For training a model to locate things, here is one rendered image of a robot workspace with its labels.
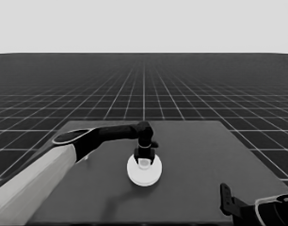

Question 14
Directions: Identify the large thick white disc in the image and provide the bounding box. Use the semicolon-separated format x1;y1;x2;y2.
126;153;164;188

